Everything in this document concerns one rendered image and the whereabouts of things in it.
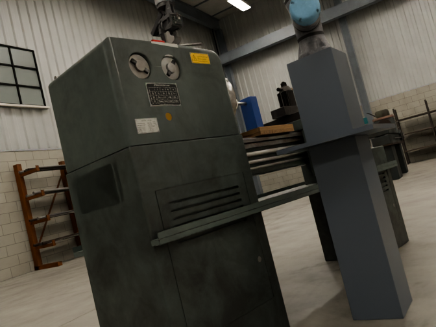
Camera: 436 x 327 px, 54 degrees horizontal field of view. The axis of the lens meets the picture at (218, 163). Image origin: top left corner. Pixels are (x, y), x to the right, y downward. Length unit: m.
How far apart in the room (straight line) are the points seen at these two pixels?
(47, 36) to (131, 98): 9.81
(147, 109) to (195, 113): 0.23
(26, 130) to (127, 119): 8.38
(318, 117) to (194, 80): 0.53
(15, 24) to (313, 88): 9.42
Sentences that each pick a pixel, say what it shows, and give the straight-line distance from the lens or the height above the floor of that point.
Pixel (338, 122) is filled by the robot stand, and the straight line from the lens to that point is 1.78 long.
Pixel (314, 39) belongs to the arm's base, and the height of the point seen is 1.16.
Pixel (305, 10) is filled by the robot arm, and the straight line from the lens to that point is 1.79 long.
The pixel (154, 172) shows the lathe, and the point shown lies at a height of 0.76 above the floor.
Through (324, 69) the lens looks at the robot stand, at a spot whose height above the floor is 1.02.
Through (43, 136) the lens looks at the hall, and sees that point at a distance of 10.09.
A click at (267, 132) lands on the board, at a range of 2.16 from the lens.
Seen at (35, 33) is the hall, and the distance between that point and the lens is 11.05.
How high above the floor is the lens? 0.65
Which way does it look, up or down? 4 degrees up
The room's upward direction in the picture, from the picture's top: 14 degrees counter-clockwise
